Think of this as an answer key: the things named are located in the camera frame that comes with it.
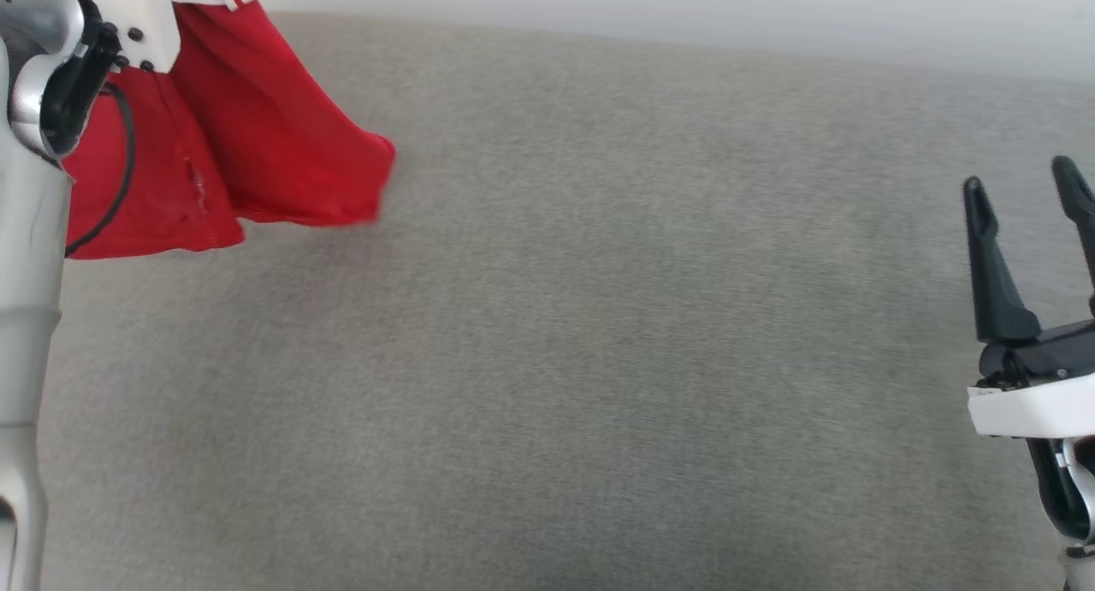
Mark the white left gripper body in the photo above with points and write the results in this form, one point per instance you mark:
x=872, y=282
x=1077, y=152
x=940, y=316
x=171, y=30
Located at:
x=141, y=14

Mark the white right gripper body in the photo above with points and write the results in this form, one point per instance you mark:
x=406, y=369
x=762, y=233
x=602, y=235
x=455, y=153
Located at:
x=1039, y=407

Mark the red Bulls 23 jersey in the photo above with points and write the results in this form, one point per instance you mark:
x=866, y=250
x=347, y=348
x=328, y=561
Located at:
x=257, y=129

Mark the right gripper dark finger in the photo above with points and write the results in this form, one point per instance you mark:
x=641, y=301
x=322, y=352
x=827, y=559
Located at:
x=997, y=292
x=1078, y=193

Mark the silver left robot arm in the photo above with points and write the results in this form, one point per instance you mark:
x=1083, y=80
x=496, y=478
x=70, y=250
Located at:
x=30, y=274

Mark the grey fabric sofa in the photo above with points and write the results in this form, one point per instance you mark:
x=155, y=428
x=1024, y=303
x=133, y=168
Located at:
x=556, y=360

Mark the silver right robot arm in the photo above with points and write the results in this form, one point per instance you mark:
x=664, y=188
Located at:
x=1048, y=488

